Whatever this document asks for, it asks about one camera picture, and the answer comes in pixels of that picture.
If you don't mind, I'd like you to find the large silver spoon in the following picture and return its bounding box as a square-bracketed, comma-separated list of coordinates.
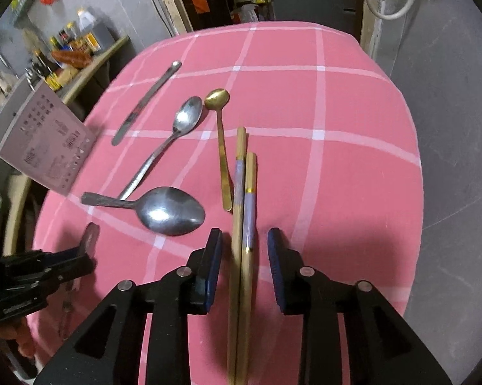
[81, 187, 205, 236]

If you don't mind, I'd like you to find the bamboo chopstick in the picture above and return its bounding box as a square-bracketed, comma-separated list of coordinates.
[236, 152, 257, 384]
[227, 127, 247, 385]

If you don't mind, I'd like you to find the slim silver spoon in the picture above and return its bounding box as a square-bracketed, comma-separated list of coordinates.
[117, 96, 203, 200]

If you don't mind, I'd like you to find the gold spoon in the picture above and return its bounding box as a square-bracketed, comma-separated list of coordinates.
[204, 89, 233, 212]

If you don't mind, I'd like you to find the right hand orange glove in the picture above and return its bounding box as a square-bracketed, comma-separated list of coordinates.
[0, 317, 36, 358]

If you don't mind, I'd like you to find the pink checkered tablecloth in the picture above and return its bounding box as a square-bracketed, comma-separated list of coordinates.
[34, 23, 423, 384]

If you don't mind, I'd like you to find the grey utensil holder box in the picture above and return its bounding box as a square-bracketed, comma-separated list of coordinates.
[0, 77, 96, 196]

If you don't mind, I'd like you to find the silver butter knife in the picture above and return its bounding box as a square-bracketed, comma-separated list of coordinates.
[111, 60, 182, 146]

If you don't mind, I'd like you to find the soy sauce bottle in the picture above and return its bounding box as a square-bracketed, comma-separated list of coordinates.
[32, 50, 63, 91]

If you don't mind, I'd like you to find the orange snack packet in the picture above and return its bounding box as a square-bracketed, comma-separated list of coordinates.
[51, 50, 92, 69]

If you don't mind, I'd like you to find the large dark oil jug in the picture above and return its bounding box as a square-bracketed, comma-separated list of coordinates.
[77, 8, 115, 55]

